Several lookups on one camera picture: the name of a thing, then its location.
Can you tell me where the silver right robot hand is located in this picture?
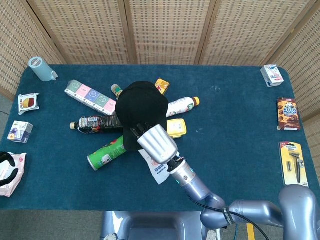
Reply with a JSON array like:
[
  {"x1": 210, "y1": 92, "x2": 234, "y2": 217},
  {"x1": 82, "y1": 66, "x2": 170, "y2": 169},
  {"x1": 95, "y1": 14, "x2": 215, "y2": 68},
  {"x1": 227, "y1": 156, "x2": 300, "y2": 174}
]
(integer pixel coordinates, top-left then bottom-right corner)
[{"x1": 129, "y1": 121, "x2": 179, "y2": 165}]

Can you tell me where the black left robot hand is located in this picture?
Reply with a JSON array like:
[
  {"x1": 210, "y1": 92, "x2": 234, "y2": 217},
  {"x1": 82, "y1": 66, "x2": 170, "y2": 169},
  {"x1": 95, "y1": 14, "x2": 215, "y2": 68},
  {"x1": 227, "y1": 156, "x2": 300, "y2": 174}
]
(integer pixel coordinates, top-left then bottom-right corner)
[{"x1": 0, "y1": 150, "x2": 20, "y2": 187}]

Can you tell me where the black baseball cap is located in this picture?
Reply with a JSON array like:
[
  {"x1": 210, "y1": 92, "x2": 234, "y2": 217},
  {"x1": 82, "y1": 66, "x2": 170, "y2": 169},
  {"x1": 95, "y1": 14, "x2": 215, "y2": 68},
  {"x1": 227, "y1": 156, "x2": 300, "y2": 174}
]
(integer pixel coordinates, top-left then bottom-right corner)
[{"x1": 114, "y1": 80, "x2": 169, "y2": 152}]

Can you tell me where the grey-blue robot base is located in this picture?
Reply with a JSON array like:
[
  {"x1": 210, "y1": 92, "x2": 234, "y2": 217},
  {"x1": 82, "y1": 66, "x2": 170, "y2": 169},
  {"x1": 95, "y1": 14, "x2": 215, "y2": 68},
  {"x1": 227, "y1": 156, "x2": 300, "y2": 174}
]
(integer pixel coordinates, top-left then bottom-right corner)
[{"x1": 101, "y1": 211, "x2": 221, "y2": 240}]

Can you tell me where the pink wet wipes pack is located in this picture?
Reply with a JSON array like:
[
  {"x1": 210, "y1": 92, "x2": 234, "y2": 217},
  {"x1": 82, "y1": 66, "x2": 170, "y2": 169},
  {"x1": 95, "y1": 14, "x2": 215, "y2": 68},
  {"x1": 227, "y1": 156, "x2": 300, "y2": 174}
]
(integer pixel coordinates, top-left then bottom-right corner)
[{"x1": 0, "y1": 152, "x2": 27, "y2": 198}]

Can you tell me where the yellow-lid green tub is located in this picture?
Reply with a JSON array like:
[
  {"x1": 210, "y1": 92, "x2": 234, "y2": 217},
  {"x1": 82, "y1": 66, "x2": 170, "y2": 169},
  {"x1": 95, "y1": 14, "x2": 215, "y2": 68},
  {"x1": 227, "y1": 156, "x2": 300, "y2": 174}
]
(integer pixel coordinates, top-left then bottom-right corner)
[{"x1": 166, "y1": 118, "x2": 187, "y2": 140}]

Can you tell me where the small purple white carton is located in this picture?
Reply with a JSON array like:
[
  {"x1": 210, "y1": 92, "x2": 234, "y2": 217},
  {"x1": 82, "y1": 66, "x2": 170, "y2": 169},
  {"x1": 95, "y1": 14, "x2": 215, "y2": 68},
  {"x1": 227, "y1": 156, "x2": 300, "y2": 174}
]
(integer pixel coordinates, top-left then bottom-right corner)
[{"x1": 6, "y1": 120, "x2": 34, "y2": 144}]

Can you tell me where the white printed paper bag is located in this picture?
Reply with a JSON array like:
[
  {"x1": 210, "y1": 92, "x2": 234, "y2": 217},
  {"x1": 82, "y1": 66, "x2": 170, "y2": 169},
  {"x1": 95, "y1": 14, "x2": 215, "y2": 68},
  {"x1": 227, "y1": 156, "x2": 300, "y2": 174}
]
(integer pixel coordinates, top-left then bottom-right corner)
[{"x1": 138, "y1": 148, "x2": 176, "y2": 186}]

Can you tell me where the white yellow-cap drink bottle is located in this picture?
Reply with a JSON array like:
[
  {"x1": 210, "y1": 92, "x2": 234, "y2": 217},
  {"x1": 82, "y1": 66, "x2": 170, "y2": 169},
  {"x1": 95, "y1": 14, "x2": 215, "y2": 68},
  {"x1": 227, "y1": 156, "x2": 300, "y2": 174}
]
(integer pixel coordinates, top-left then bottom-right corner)
[{"x1": 165, "y1": 96, "x2": 201, "y2": 118}]

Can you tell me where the green chip can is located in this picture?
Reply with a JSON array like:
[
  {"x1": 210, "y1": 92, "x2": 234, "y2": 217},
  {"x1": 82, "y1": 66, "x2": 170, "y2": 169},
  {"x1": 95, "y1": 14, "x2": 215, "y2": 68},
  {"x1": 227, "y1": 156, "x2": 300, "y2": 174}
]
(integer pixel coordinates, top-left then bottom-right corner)
[{"x1": 86, "y1": 134, "x2": 128, "y2": 172}]

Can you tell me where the white red snack packet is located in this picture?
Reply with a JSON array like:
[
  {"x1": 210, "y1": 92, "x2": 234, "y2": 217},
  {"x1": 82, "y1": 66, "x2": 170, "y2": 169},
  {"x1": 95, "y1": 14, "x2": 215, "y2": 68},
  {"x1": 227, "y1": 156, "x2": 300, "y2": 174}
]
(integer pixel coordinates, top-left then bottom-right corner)
[{"x1": 17, "y1": 92, "x2": 41, "y2": 116}]

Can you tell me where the dark tea plastic bottle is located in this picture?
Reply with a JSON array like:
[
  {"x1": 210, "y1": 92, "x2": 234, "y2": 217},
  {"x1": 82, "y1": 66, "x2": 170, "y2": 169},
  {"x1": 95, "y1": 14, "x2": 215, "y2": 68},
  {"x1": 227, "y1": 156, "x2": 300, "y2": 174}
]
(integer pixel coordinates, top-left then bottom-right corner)
[{"x1": 69, "y1": 114, "x2": 125, "y2": 135}]

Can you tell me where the small green-cap tea bottle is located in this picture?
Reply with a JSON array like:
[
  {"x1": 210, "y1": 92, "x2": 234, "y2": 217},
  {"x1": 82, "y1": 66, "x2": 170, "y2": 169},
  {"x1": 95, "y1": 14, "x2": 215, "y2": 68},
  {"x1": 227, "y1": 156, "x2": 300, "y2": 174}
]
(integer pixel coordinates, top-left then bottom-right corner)
[{"x1": 110, "y1": 84, "x2": 124, "y2": 101}]

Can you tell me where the blue table cloth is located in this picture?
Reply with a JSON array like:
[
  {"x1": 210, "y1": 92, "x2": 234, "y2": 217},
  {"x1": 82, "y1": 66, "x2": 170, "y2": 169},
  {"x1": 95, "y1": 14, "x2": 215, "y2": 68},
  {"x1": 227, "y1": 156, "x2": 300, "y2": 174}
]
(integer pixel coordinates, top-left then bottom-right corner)
[{"x1": 0, "y1": 64, "x2": 320, "y2": 213}]

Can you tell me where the pastel tissue multipack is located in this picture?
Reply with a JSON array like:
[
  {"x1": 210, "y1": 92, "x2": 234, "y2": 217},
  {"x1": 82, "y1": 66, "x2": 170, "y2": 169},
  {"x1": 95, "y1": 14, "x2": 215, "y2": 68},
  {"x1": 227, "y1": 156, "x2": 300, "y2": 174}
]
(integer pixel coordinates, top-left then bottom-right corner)
[{"x1": 64, "y1": 79, "x2": 118, "y2": 116}]

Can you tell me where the light blue plastic jug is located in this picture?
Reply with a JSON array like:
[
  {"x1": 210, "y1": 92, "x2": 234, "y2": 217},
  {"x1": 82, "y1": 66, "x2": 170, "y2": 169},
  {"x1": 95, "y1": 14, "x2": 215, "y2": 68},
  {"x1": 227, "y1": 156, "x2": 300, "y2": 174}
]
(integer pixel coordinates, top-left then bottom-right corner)
[{"x1": 28, "y1": 56, "x2": 59, "y2": 83}]

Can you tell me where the woven folding screen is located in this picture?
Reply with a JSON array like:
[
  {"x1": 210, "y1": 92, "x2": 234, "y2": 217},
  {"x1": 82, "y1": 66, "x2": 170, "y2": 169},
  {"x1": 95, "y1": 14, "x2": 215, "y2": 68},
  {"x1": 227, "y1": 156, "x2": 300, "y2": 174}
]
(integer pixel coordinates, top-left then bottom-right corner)
[{"x1": 0, "y1": 0, "x2": 320, "y2": 163}]

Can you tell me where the white blue small box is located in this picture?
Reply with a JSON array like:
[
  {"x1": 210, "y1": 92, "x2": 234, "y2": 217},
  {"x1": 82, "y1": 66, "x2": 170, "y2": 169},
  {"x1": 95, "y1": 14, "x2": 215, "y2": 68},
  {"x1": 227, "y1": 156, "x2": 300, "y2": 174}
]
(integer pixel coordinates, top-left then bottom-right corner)
[{"x1": 260, "y1": 64, "x2": 285, "y2": 88}]

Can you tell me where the Hello Panda biscuit box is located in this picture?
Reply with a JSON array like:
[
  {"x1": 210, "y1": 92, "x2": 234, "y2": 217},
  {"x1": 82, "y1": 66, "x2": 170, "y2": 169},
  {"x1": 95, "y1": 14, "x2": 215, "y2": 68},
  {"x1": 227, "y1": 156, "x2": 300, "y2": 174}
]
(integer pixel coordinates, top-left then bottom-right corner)
[{"x1": 276, "y1": 97, "x2": 302, "y2": 131}]

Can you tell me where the razor blister pack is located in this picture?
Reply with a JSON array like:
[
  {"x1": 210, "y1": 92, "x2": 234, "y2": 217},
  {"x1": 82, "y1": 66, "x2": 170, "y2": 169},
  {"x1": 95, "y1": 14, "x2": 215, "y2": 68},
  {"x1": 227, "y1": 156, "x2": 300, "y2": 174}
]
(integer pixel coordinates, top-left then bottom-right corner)
[{"x1": 279, "y1": 141, "x2": 310, "y2": 188}]

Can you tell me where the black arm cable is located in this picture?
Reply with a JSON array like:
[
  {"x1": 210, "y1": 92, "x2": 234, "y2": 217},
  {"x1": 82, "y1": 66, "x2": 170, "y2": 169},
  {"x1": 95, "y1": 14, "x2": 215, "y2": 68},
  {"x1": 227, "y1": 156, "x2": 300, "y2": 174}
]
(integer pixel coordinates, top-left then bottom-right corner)
[{"x1": 187, "y1": 194, "x2": 267, "y2": 240}]

